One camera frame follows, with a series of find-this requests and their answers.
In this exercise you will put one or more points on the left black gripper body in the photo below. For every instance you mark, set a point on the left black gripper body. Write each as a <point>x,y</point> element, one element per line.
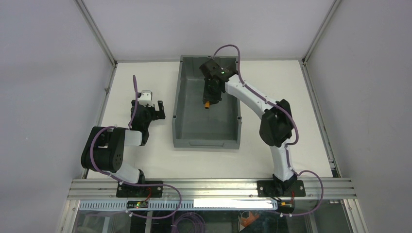
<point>147,107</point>

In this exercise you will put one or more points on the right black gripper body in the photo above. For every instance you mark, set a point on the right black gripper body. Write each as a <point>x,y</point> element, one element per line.
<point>212,96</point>

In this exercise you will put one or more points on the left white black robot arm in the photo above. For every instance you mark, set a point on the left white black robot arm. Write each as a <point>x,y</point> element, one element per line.
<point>104,148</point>

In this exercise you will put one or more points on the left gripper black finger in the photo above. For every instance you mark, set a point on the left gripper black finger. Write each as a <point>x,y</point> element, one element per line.
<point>144,137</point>
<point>160,113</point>

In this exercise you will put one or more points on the left aluminium frame post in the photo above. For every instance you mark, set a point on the left aluminium frame post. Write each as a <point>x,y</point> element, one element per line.
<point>95,31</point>

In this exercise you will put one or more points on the front aluminium mounting rail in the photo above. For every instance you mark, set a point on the front aluminium mounting rail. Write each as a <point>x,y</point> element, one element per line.
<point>189,189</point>

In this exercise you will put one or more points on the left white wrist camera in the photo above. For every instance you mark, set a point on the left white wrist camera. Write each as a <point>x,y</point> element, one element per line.
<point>145,98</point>

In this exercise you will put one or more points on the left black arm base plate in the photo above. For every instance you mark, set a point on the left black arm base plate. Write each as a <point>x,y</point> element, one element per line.
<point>154,190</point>

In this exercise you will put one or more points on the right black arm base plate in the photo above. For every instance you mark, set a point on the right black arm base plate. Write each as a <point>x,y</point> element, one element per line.
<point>270,188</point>

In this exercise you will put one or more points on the grey plastic storage bin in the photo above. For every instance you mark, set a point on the grey plastic storage bin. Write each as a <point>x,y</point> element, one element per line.
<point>194,126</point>

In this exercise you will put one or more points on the orange object under table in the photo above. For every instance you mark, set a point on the orange object under table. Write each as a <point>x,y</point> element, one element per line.
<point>246,218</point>

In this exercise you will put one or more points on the back aluminium frame rail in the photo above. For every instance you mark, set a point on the back aluminium frame rail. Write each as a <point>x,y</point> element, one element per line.
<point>178,59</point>

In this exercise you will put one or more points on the white slotted cable duct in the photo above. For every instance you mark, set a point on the white slotted cable duct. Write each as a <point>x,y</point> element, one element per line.
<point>171,205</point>

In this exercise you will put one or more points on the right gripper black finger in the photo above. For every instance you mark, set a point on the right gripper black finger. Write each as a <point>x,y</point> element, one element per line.
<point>216,98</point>
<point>205,98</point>

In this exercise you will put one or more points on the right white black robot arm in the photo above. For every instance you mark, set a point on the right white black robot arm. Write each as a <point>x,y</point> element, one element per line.
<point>276,122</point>

